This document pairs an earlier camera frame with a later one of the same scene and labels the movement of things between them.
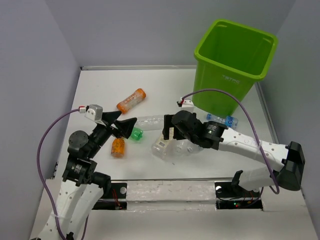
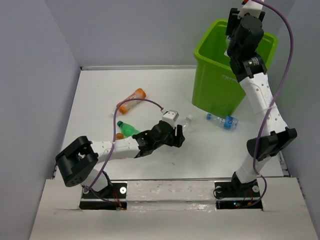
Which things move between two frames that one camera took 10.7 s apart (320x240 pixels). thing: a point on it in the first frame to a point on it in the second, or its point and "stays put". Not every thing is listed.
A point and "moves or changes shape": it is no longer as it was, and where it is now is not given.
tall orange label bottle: (139, 95) stays put
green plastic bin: (230, 57) stays put
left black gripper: (125, 126) to (177, 140)
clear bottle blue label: (230, 121) stays put
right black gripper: (167, 124) to (233, 20)
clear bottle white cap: (151, 123) moves or changes shape
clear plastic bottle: (166, 149) to (226, 50)
